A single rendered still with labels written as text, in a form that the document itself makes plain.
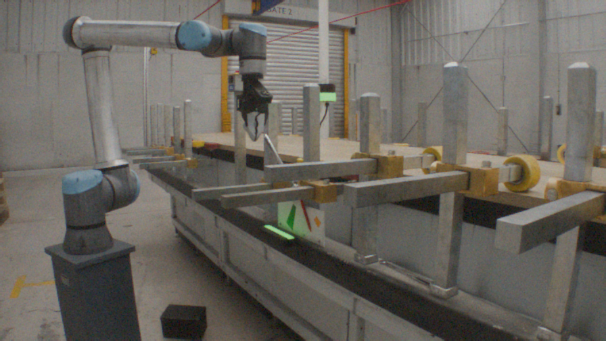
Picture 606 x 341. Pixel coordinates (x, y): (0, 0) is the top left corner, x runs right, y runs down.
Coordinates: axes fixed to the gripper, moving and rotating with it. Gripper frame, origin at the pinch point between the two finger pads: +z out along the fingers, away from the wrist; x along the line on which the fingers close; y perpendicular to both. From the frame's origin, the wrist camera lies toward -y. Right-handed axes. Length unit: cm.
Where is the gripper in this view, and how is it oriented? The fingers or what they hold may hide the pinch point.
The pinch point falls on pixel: (255, 137)
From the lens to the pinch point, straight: 131.6
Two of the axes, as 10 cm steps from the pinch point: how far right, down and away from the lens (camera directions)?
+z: 0.0, 9.9, 1.3
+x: -8.5, 0.7, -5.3
